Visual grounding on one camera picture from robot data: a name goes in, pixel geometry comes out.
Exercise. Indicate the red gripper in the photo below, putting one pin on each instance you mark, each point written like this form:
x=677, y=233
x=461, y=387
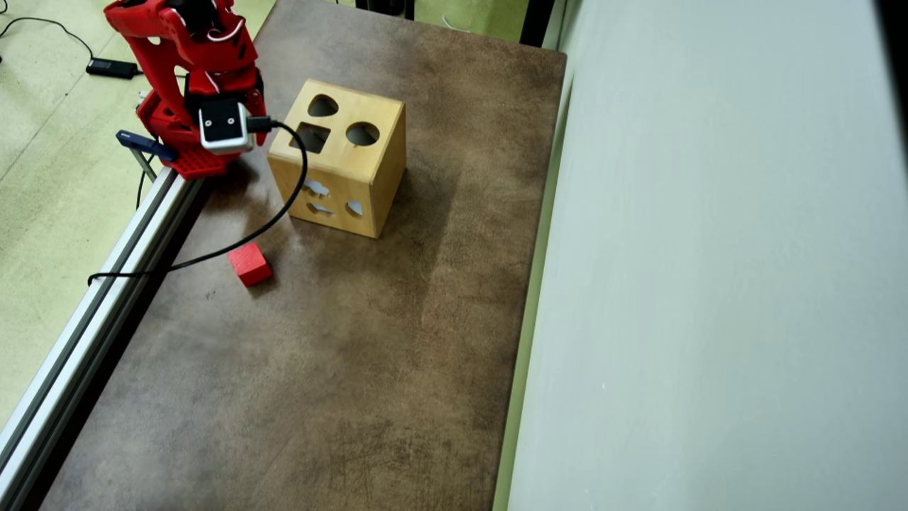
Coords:
x=164, y=121

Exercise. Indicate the red cube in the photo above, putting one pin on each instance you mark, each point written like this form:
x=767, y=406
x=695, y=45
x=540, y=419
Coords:
x=252, y=266

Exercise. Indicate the red robot arm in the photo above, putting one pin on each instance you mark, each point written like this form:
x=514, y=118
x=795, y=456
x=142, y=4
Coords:
x=135, y=21

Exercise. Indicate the wooden shape sorter box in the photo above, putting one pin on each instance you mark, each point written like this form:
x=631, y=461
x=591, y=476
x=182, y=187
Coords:
x=355, y=163

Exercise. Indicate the black power adapter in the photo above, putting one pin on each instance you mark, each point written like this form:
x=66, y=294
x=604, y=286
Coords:
x=110, y=68

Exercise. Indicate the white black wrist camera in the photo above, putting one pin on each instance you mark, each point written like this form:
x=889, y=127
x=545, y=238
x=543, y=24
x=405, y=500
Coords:
x=223, y=124

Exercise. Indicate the aluminium profile rail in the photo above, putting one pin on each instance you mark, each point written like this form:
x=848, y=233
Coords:
x=71, y=341

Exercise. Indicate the dark vertical post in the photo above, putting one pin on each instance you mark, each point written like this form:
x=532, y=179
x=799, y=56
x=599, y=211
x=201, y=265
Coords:
x=537, y=21

